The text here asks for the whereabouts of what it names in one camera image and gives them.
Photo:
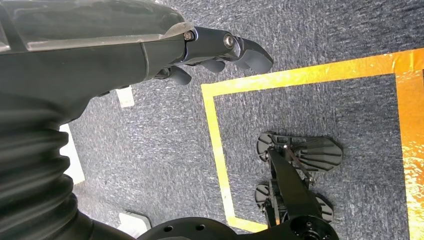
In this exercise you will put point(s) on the grey robot hand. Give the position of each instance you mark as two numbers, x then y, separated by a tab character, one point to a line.
82	66

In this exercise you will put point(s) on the white floor tag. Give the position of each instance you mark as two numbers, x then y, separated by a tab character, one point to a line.
125	96

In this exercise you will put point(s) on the white desk leg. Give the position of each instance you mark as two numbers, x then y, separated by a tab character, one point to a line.
73	159

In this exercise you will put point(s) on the grey floor socket box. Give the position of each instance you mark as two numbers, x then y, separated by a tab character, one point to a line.
134	225

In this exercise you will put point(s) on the black robot hip joint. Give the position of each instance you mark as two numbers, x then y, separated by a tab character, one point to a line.
198	232

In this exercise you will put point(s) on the yellow floor tape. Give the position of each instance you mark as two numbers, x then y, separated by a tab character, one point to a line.
298	74

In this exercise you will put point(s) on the black robot foot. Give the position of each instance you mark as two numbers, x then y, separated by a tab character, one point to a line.
261	195
321	155

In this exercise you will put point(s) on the black robot leg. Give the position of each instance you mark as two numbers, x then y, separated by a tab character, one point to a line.
275	205
291	192

